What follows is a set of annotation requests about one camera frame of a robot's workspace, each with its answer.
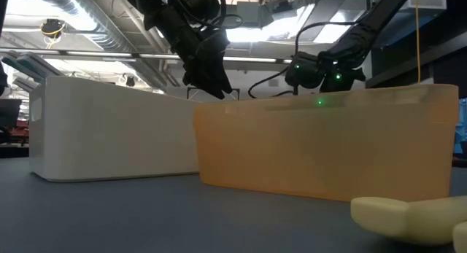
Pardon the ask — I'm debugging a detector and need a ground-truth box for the white plastic bin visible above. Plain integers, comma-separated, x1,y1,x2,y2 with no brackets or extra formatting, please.
28,75,201,184

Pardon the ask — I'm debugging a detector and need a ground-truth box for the orange translucent plastic tray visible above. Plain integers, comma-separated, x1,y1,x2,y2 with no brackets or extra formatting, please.
192,83,460,203

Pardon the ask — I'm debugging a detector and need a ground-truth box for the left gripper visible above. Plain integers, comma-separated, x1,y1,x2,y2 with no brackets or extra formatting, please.
160,0,234,101

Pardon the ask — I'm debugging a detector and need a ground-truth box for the silver ceiling duct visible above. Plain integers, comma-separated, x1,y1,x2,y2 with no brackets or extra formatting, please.
31,0,176,92

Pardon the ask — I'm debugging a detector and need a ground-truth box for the yellow cable reel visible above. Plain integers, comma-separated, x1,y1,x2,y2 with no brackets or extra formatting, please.
39,18,66,50

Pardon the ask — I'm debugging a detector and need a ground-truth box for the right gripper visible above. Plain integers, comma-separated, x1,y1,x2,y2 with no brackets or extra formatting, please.
284,50,366,94

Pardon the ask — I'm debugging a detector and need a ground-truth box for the horizontal ceiling pipe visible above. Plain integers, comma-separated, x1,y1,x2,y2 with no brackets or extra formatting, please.
0,47,293,64

